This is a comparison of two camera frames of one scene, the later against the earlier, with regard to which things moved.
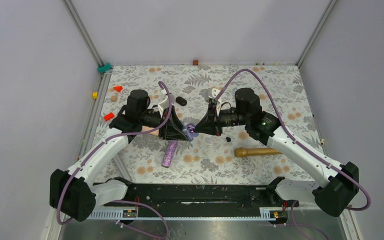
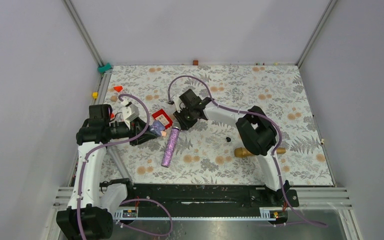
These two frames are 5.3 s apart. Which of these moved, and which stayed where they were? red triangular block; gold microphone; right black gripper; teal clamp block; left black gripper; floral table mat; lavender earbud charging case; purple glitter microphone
Moved: left black gripper; lavender earbud charging case; right black gripper
Stayed: purple glitter microphone; red triangular block; floral table mat; gold microphone; teal clamp block
